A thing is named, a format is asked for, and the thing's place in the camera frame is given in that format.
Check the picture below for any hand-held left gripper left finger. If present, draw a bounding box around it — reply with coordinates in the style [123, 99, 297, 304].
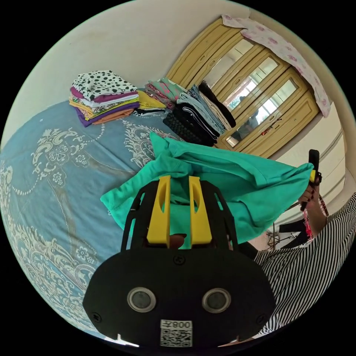
[146, 175, 172, 248]

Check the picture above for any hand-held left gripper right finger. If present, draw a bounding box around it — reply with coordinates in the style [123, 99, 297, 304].
[189, 175, 213, 247]

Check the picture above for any blue green long sleeve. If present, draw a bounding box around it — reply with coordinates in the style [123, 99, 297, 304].
[100, 132, 315, 246]

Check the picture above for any person's right forearm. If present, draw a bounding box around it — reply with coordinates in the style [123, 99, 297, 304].
[304, 200, 330, 240]

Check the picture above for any person's right hand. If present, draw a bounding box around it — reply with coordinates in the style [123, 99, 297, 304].
[297, 183, 321, 212]

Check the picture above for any person's left hand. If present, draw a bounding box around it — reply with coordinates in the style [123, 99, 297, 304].
[170, 233, 188, 249]

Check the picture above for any yellow cupboard with mirrors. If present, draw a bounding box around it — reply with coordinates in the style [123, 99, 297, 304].
[166, 14, 333, 159]

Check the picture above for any person's body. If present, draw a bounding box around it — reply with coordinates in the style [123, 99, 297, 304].
[251, 191, 356, 336]

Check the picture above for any bed with blue printed sheet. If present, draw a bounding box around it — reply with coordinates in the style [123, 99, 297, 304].
[0, 88, 195, 339]

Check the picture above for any pile of clothes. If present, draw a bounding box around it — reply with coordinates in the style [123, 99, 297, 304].
[69, 70, 237, 147]

